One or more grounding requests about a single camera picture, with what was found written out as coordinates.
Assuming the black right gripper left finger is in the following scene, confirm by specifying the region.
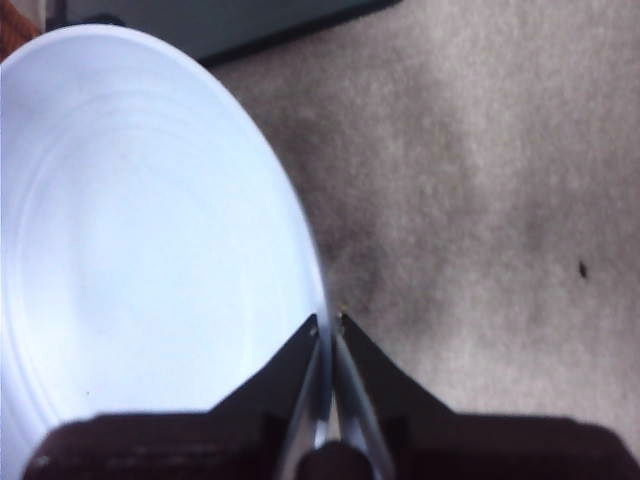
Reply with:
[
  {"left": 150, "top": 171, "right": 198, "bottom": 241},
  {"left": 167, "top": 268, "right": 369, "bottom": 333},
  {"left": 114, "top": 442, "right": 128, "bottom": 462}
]
[{"left": 22, "top": 313, "right": 333, "bottom": 480}]

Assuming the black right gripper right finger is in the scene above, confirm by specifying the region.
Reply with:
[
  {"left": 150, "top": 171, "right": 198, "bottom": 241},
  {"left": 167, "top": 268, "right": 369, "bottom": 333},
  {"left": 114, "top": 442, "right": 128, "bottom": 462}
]
[{"left": 332, "top": 312, "right": 640, "bottom": 480}]

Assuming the blue round plate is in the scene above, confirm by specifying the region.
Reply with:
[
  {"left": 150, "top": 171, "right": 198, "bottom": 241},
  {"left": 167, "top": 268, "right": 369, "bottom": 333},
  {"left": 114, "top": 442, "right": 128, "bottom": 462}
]
[{"left": 0, "top": 23, "right": 335, "bottom": 480}]

